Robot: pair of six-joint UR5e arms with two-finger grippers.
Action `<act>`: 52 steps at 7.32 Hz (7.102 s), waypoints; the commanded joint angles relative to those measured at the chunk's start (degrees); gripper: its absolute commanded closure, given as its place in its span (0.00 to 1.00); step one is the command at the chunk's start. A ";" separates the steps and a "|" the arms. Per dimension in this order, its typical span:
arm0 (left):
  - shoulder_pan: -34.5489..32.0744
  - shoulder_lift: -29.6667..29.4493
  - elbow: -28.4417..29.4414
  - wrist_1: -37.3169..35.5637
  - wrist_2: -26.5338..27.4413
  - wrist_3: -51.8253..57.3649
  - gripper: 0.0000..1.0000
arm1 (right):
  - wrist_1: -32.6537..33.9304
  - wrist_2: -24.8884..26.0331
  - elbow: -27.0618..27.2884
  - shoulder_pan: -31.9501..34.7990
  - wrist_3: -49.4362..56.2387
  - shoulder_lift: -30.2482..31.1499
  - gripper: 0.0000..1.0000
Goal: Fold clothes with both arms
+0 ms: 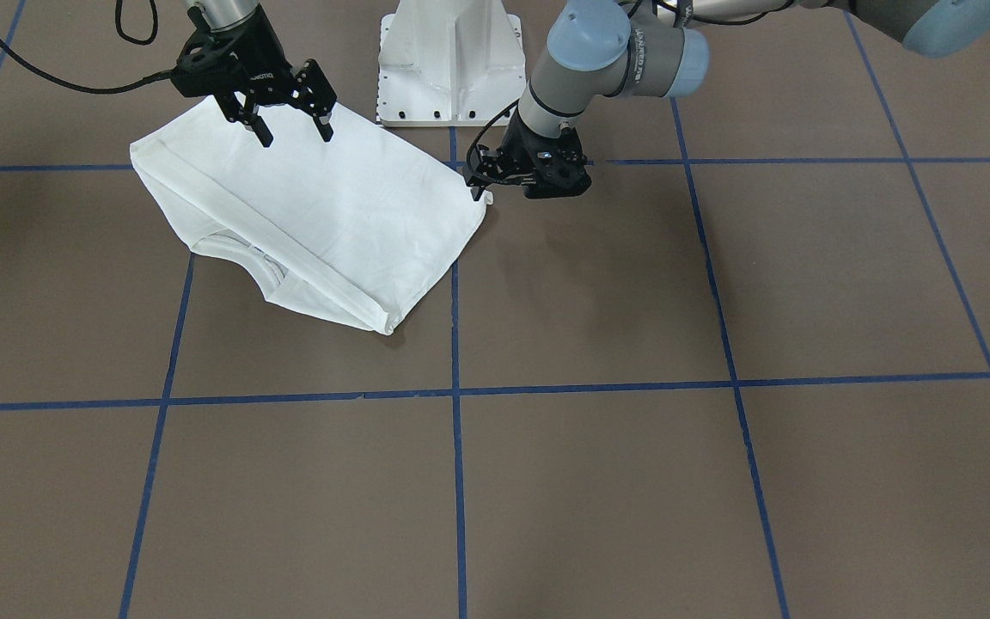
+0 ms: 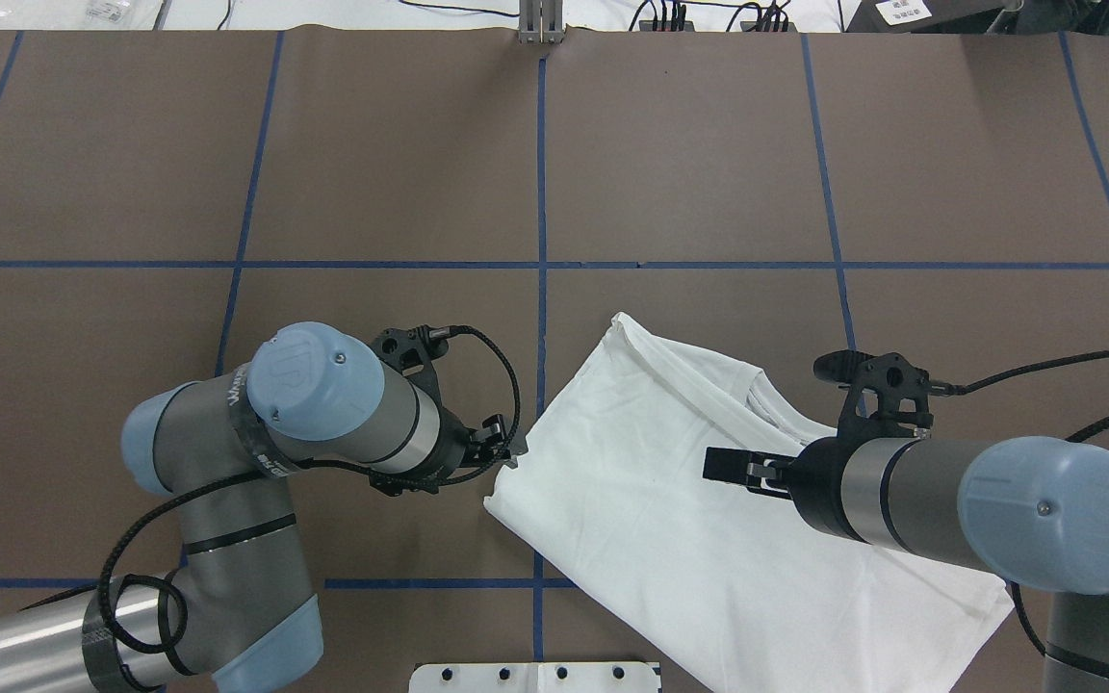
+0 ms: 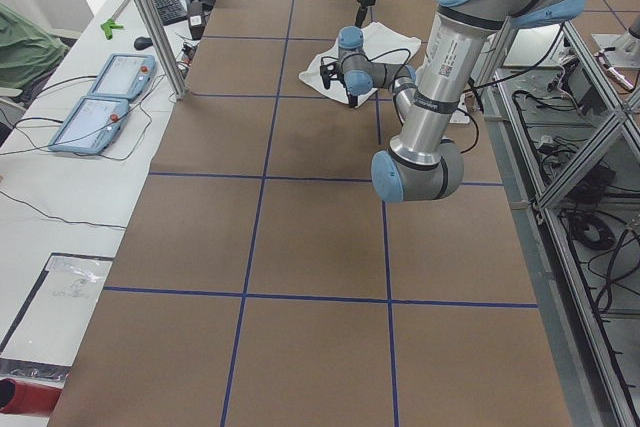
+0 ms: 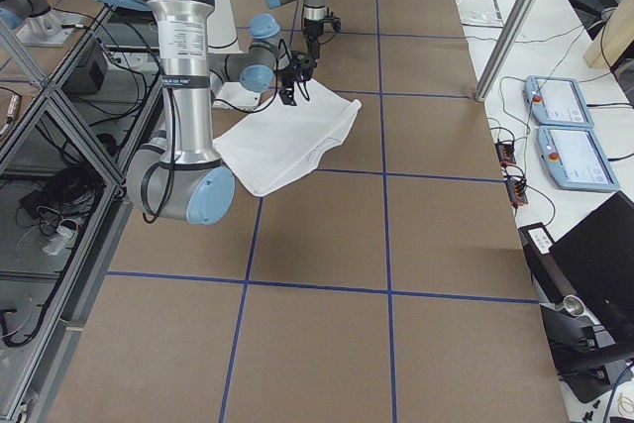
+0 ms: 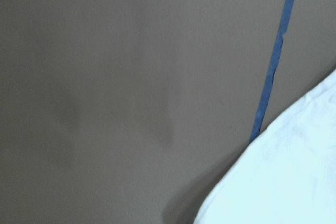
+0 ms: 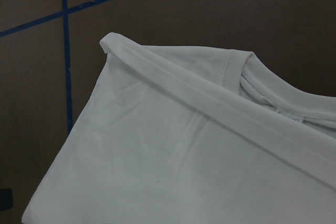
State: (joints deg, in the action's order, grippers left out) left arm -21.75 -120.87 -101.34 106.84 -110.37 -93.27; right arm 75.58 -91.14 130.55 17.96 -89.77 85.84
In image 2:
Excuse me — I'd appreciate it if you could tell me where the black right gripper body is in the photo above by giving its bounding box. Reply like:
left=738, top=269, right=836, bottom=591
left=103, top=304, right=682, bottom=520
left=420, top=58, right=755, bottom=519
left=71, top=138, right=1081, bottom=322
left=782, top=437, right=865, bottom=541

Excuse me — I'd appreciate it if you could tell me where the white long-sleeve printed shirt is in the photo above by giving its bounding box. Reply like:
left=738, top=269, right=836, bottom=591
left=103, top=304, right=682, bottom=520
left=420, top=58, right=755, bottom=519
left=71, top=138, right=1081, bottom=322
left=484, top=312, right=1013, bottom=692

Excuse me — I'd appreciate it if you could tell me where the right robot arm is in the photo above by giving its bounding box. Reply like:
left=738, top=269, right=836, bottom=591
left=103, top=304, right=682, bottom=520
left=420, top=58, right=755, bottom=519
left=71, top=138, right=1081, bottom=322
left=703, top=437, right=1109, bottom=692

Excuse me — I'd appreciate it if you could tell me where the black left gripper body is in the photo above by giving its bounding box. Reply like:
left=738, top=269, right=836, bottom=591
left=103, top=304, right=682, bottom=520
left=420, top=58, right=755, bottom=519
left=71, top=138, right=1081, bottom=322
left=367, top=404, right=472, bottom=496

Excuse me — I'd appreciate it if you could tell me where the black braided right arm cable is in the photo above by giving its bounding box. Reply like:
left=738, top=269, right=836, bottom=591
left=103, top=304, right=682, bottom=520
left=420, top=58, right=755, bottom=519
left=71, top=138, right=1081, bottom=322
left=940, top=346, right=1109, bottom=655

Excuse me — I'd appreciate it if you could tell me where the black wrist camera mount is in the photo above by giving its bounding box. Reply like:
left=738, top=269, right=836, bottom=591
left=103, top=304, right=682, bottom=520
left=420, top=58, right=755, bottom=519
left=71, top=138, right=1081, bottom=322
left=812, top=349, right=967, bottom=445
left=369, top=325, right=451, bottom=402

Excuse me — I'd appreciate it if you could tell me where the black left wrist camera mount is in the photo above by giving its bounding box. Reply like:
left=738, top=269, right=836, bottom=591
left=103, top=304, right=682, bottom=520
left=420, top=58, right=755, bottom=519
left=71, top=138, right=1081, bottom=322
left=369, top=325, right=451, bottom=402

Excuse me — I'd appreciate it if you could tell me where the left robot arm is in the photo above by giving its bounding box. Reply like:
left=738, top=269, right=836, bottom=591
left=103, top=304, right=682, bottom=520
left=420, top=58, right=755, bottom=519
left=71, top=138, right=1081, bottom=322
left=0, top=322, right=527, bottom=692

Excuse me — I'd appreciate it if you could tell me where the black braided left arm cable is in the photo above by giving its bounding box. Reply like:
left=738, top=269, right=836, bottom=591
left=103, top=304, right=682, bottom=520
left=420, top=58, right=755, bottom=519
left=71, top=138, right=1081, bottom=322
left=96, top=325, right=523, bottom=686

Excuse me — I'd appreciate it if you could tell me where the white camera mast base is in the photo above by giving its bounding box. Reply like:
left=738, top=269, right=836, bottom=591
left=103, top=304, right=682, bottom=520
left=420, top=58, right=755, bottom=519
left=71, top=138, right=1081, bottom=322
left=406, top=661, right=664, bottom=692

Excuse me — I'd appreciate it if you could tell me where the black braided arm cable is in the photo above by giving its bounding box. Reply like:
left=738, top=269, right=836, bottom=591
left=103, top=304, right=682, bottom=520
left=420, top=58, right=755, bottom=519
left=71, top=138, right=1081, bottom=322
left=940, top=346, right=1109, bottom=655
left=96, top=325, right=523, bottom=686

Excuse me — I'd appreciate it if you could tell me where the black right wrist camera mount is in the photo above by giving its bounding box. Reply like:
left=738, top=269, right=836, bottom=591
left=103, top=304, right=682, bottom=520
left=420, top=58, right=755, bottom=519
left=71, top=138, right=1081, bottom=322
left=812, top=349, right=967, bottom=445

